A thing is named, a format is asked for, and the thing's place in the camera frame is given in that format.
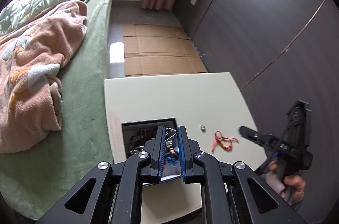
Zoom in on black jewelry box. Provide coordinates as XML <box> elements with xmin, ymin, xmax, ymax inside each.
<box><xmin>122</xmin><ymin>118</ymin><xmax>181</xmax><ymax>182</ymax></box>

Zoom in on red cord bead bracelet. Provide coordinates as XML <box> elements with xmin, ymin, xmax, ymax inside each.
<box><xmin>211</xmin><ymin>130</ymin><xmax>240</xmax><ymax>153</ymax></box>

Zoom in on jewelry pile in box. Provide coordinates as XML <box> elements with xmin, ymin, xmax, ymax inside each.
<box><xmin>127</xmin><ymin>129</ymin><xmax>156</xmax><ymax>156</ymax></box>

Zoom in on person right hand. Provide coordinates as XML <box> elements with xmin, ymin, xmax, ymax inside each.
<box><xmin>265</xmin><ymin>161</ymin><xmax>306</xmax><ymax>204</ymax></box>

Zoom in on flattened cardboard sheets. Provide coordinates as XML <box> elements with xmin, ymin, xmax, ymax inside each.
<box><xmin>122</xmin><ymin>24</ymin><xmax>207</xmax><ymax>76</ymax></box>

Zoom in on green bed sheet mattress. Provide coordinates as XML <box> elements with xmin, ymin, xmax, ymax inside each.
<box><xmin>1</xmin><ymin>0</ymin><xmax>113</xmax><ymax>220</ymax></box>

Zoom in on pink fleece blanket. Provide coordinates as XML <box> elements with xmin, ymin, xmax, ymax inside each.
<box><xmin>1</xmin><ymin>0</ymin><xmax>87</xmax><ymax>153</ymax></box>

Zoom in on light green quilt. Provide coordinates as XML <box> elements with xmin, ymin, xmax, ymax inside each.
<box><xmin>0</xmin><ymin>0</ymin><xmax>94</xmax><ymax>36</ymax></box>

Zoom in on white wall socket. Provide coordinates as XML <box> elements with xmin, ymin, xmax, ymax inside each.
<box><xmin>190</xmin><ymin>0</ymin><xmax>197</xmax><ymax>6</ymax></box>

